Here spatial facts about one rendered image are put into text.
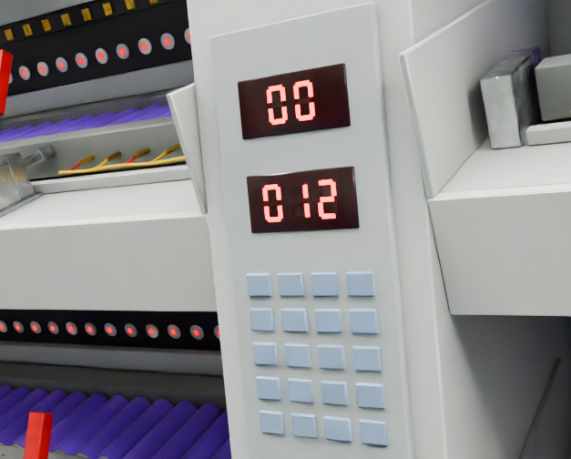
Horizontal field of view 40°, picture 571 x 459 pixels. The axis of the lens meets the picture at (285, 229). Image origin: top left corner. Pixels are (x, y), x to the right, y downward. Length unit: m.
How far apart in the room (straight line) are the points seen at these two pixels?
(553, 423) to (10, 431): 0.37
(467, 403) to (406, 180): 0.09
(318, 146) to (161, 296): 0.11
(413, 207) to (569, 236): 0.05
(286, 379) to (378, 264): 0.06
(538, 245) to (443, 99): 0.06
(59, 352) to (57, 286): 0.26
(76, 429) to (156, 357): 0.07
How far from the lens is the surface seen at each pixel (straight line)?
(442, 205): 0.27
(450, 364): 0.29
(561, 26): 0.47
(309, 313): 0.30
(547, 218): 0.27
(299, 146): 0.29
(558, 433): 0.44
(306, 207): 0.29
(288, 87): 0.29
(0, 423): 0.63
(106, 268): 0.37
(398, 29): 0.28
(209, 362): 0.56
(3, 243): 0.41
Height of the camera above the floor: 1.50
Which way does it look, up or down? 4 degrees down
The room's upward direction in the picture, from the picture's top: 5 degrees counter-clockwise
